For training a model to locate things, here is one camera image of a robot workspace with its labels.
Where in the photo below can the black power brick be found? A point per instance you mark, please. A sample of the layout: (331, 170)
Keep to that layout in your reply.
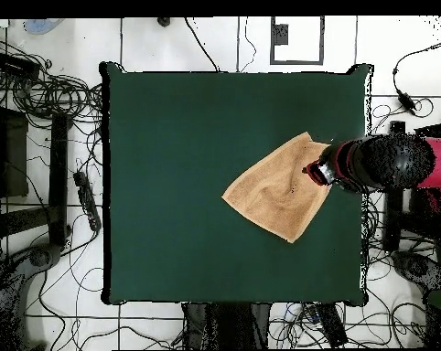
(406, 101)

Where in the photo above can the dark grey square plate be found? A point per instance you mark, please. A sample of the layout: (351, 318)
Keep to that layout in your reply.
(281, 34)

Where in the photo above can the black metal stand frame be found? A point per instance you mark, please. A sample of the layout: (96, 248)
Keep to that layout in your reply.
(425, 219)
(58, 175)

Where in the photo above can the flat black adapter box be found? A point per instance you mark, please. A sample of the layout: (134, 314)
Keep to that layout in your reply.
(15, 65)

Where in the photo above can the tan terry towel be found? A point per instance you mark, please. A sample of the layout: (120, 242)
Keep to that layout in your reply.
(275, 193)

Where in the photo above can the black upright bar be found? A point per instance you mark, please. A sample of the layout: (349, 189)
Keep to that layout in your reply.
(393, 219)

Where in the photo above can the long black power strip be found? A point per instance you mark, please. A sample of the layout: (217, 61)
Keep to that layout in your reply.
(87, 201)

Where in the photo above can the pale blue soft item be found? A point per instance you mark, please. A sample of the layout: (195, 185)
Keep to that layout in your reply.
(41, 26)

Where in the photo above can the dark green table cloth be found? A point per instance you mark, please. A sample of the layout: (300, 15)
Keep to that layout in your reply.
(187, 164)

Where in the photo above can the short black power strip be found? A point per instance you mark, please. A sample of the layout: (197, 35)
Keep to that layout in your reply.
(334, 325)

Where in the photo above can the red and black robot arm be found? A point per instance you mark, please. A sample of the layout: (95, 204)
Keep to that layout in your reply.
(389, 164)

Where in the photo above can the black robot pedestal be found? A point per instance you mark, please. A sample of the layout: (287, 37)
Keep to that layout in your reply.
(228, 325)

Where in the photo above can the dark chair base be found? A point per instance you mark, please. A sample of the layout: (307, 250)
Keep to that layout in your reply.
(41, 257)
(418, 267)

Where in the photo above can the small black round foot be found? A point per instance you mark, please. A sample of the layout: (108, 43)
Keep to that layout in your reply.
(164, 21)

